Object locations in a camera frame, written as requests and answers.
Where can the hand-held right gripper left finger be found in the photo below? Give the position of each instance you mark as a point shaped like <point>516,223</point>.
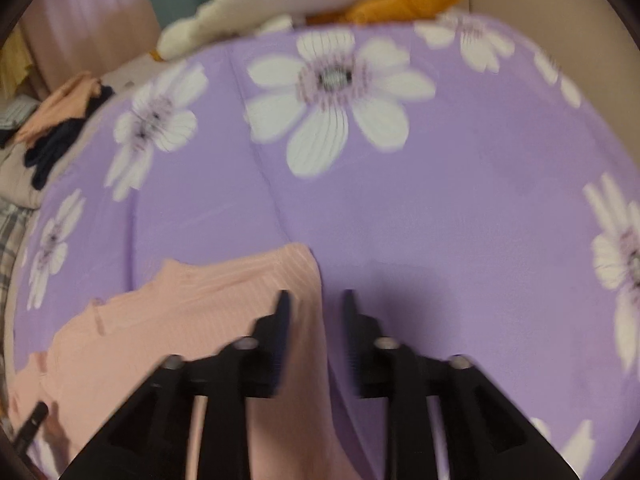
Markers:
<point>283,327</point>

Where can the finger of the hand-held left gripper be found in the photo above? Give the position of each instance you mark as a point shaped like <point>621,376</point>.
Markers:
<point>31,425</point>

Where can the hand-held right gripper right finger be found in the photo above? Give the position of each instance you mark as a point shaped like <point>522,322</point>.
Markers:
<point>350,330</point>

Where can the pink ribbed knit top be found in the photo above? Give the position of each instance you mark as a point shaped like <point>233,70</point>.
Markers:
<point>200,310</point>

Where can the purple floral blanket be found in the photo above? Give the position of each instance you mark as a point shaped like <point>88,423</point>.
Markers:
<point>450,185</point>

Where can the grey plaid cloth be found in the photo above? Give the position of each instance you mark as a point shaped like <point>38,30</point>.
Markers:
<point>12,240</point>

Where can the dark navy garment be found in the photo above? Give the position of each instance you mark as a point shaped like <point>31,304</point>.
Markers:
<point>55,147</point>

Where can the blue striped pillow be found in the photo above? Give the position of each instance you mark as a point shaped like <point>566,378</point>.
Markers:
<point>12,115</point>

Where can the peach garment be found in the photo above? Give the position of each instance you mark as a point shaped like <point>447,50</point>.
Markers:
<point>55,105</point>

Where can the yellow tassel bundle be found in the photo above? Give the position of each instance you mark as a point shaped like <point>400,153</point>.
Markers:
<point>12,65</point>

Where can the pink curtain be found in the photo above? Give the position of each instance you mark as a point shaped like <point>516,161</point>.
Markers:
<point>90,10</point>

